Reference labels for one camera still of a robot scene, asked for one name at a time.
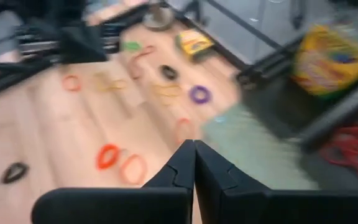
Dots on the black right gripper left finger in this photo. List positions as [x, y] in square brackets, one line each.
[182, 174]

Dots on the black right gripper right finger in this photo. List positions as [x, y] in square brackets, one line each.
[216, 183]

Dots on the green spiral coil keyring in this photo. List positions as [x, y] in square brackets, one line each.
[131, 46]

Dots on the purple spiral coil keyring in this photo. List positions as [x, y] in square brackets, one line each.
[192, 95]

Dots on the orange spiral coil keyring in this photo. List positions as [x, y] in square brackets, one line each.
[99, 158]

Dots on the black spiral coil keyring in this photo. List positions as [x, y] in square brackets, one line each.
[5, 175]
[163, 73]

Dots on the yellow green crayon box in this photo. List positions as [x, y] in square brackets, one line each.
[328, 62]
[194, 42]

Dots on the pile of red rubber bands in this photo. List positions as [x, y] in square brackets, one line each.
[353, 146]

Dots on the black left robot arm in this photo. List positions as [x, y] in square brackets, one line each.
[26, 12]

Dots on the orange rubber band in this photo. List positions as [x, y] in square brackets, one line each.
[122, 171]
[177, 130]
[64, 83]

